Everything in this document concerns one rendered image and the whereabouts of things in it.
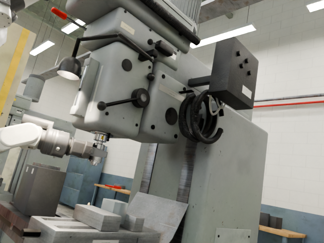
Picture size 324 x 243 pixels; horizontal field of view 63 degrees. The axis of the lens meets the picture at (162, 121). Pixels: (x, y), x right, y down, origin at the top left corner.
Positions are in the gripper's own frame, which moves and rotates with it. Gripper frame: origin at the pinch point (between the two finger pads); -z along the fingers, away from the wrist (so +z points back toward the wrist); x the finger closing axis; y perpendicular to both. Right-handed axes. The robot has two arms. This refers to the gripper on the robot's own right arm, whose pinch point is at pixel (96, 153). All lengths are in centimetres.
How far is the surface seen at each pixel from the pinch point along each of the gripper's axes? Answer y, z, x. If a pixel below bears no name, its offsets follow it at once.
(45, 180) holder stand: 13.8, 12.5, 22.5
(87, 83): -21.9, 10.6, -5.7
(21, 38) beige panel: -95, 58, 162
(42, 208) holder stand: 24.4, 10.5, 22.9
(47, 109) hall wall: -180, 16, 946
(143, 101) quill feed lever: -20.5, -9.1, -10.6
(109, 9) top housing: -49, 11, -10
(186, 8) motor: -72, -22, -1
